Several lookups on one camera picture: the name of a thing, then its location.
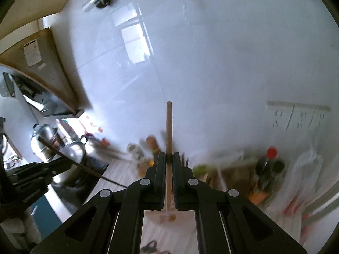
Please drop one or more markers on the glass jar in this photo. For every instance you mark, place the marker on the glass jar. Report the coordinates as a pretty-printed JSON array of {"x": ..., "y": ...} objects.
[{"x": 135, "y": 150}]

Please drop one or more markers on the white wall outlet strip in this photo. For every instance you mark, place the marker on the white wall outlet strip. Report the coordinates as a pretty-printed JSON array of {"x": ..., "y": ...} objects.
[{"x": 296, "y": 115}]

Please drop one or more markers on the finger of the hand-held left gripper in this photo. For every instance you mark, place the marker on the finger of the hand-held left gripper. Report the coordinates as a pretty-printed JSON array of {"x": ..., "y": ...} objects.
[{"x": 61, "y": 166}]

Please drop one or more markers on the dark wooden chopstick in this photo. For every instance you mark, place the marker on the dark wooden chopstick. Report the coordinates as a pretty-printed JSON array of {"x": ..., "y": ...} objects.
[{"x": 88, "y": 170}]

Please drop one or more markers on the range hood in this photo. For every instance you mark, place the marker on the range hood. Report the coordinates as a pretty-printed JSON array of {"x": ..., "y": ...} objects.
[
  {"x": 53, "y": 63},
  {"x": 39, "y": 98}
]

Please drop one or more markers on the clear plastic bag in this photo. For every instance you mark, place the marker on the clear plastic bag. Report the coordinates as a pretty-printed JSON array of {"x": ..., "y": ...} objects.
[{"x": 304, "y": 177}]

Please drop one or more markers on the stainless steel pot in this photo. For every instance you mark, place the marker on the stainless steel pot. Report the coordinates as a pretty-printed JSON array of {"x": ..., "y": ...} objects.
[{"x": 72, "y": 153}]

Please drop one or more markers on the orange packet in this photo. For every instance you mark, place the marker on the orange packet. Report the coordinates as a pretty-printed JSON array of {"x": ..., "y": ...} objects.
[{"x": 258, "y": 197}]

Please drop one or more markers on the red cap sauce bottle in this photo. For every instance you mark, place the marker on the red cap sauce bottle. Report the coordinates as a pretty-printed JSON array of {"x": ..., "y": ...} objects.
[{"x": 270, "y": 166}]

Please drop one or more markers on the light wooden chopstick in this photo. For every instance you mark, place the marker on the light wooden chopstick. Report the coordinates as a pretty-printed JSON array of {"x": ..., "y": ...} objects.
[{"x": 169, "y": 127}]

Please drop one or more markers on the teal cabinet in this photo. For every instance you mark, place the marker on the teal cabinet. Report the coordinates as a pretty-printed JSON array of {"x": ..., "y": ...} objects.
[{"x": 42, "y": 219}]

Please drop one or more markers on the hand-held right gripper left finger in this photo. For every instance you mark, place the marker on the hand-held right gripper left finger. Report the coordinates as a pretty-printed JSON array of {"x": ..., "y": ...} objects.
[{"x": 161, "y": 176}]

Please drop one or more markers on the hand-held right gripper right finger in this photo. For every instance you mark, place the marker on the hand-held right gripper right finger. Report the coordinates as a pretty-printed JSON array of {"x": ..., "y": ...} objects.
[{"x": 177, "y": 176}]

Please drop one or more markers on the stainless steel kettle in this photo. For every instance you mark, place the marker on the stainless steel kettle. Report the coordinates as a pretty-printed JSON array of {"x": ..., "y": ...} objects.
[{"x": 43, "y": 140}]

